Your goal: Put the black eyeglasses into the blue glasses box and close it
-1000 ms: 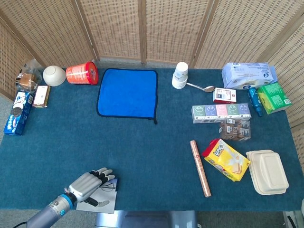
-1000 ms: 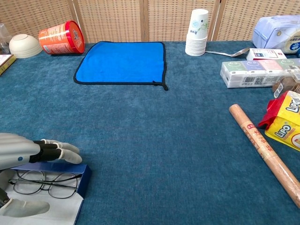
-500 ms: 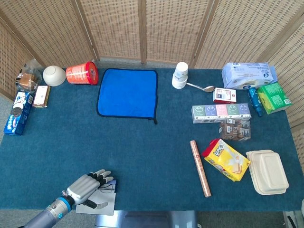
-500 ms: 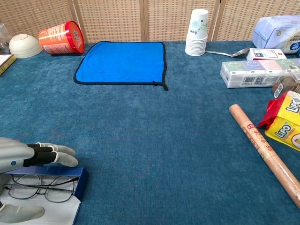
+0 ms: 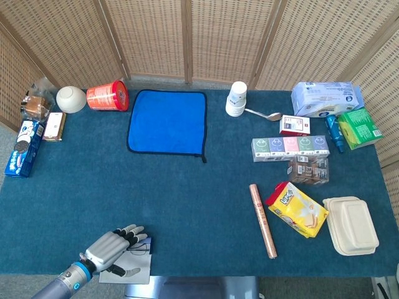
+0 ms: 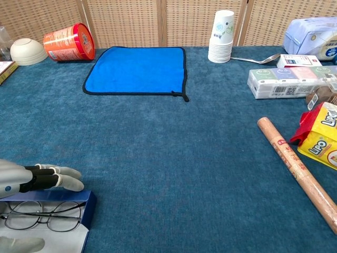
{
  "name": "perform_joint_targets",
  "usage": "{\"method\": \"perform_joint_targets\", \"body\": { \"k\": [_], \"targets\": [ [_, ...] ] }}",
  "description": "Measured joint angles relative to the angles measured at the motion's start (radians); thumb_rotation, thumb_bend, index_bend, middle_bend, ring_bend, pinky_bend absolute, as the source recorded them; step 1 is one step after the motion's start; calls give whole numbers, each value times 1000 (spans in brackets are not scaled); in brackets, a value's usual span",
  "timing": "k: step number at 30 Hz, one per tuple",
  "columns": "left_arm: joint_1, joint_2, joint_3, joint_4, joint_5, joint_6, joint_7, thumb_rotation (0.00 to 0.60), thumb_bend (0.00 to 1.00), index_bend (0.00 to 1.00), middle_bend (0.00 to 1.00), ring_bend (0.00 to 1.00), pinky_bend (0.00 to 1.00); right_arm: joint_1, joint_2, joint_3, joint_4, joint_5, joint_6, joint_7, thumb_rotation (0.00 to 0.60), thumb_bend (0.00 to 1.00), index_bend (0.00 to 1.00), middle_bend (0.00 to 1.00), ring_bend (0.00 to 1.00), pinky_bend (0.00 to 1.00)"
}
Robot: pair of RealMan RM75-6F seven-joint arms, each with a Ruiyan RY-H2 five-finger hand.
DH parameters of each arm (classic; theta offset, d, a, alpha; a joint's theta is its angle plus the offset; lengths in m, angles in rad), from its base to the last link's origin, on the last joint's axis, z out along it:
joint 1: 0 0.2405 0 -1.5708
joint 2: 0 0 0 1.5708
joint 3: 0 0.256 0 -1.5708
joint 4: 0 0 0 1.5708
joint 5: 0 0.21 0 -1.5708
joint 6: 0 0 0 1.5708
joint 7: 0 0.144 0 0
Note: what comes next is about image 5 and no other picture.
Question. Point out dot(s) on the metal spoon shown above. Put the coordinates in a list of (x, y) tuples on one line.
[(274, 116)]

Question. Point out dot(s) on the cream bowl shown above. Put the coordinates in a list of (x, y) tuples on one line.
[(71, 99)]

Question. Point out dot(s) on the small white red box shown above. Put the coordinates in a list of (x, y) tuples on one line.
[(294, 125)]

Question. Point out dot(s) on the blue glasses case grey lining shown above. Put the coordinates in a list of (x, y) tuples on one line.
[(138, 261)]

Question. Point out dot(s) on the small brown white box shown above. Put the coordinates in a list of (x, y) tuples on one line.
[(53, 126)]

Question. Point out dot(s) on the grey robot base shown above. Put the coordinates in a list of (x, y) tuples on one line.
[(193, 288)]

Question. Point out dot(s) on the blue bottle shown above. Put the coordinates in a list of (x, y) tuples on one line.
[(334, 129)]

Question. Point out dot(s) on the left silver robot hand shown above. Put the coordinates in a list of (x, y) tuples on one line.
[(104, 249)]

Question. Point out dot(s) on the white blue tissue pack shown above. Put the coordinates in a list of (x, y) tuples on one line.
[(325, 99)]

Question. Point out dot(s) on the yellow Lipo snack bag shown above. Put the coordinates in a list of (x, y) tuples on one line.
[(296, 211)]

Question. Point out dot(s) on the clear bag with bread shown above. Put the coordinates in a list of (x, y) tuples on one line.
[(35, 106)]

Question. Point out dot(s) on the pastel pocket tissue multipack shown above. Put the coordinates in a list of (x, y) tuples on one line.
[(290, 148)]

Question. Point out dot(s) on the blue cloth black trim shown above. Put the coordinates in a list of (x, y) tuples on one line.
[(168, 121)]

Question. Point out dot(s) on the brown clear-wrapped pack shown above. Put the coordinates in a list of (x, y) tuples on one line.
[(310, 171)]

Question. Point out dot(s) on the white paper cup stack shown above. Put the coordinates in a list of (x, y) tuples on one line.
[(236, 101)]

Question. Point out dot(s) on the blue Oreo cookie box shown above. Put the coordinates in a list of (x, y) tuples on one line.
[(23, 149)]

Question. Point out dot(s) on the black eyeglasses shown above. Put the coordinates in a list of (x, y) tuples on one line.
[(141, 248)]

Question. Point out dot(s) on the wicker folding screen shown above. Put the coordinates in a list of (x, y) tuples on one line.
[(149, 37)]

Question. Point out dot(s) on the orange red-lidded can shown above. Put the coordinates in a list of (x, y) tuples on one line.
[(106, 98)]

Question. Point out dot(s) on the teal table cloth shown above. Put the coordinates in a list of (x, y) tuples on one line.
[(202, 193)]

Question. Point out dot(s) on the beige lunch box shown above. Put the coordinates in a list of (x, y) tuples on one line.
[(352, 225)]

